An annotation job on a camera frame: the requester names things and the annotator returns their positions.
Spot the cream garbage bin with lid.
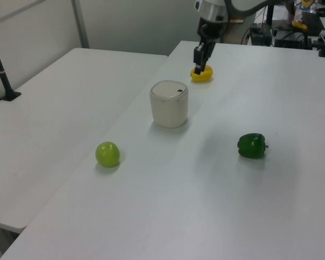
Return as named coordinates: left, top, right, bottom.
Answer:
left=149, top=80, right=190, bottom=129

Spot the dark laptop screen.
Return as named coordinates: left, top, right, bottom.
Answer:
left=300, top=11, right=325, bottom=35

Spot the light green apple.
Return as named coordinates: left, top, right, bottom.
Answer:
left=95, top=141, right=121, bottom=168

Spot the brown cardboard box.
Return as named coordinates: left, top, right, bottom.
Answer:
left=222, top=15, right=257, bottom=44

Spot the black electronics box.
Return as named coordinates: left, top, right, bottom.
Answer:
left=248, top=22, right=273, bottom=47

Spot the yellow hand tool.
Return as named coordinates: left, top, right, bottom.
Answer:
left=291, top=19, right=309, bottom=30

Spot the dark green bell pepper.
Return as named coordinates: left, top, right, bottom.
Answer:
left=236, top=132, right=270, bottom=160

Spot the black camera stand pole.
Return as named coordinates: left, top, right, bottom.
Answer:
left=0, top=26, right=22, bottom=102

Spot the yellow starfruit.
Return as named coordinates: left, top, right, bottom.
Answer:
left=190, top=64, right=215, bottom=83

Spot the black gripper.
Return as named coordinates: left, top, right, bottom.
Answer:
left=193, top=16, right=229, bottom=75

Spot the black equipment case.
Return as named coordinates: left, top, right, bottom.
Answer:
left=273, top=27, right=313, bottom=50

